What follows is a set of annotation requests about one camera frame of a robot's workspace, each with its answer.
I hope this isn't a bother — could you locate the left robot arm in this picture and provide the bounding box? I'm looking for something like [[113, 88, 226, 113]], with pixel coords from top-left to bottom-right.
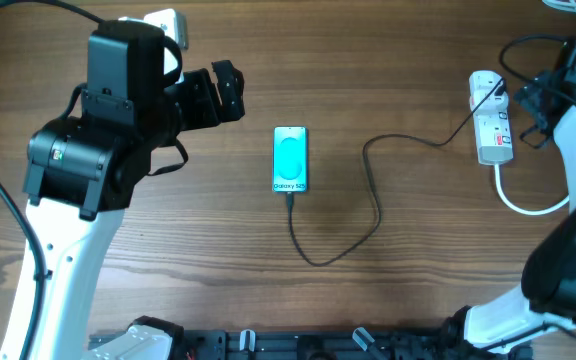
[[0, 20, 245, 359]]

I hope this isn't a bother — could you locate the black USB charging cable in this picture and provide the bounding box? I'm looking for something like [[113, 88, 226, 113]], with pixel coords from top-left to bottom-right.
[[284, 77, 508, 268]]

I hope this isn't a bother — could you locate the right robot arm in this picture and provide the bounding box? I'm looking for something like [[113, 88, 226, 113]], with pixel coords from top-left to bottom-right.
[[435, 36, 576, 359]]

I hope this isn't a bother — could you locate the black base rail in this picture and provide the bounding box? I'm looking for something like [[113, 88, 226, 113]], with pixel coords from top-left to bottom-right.
[[87, 327, 534, 360]]

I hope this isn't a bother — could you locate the white power strip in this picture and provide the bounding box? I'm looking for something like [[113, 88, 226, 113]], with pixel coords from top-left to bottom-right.
[[469, 70, 513, 166]]

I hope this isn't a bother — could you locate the teal Galaxy smartphone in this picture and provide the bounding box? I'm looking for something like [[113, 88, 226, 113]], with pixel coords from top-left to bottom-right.
[[272, 126, 308, 193]]

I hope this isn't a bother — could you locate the white power strip cord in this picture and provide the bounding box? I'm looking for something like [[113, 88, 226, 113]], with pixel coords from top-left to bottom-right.
[[493, 0, 576, 217]]

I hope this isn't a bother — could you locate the white charger plug adapter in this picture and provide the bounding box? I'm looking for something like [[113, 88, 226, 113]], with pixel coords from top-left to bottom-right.
[[469, 89, 509, 115]]

